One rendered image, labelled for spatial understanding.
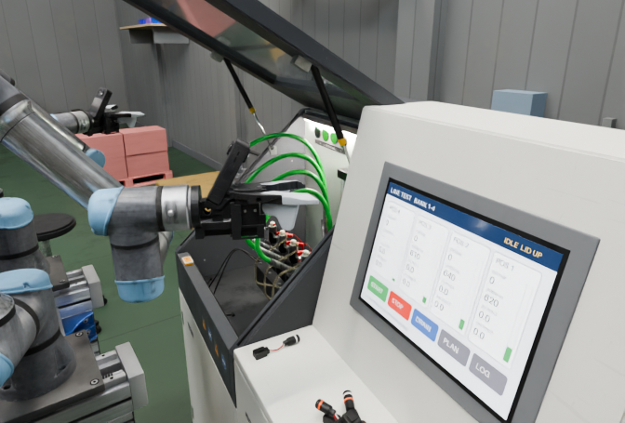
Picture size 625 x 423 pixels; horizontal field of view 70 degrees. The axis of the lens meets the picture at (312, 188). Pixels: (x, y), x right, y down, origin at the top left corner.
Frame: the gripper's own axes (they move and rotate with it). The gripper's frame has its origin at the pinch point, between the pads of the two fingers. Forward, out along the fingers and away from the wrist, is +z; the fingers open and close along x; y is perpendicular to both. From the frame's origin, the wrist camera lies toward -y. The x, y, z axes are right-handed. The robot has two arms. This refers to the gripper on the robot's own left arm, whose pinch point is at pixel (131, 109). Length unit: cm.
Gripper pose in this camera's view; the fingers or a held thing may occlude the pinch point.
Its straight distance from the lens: 186.9
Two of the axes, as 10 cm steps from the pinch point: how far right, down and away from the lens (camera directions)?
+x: 8.6, 2.8, -4.2
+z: 4.9, -2.7, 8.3
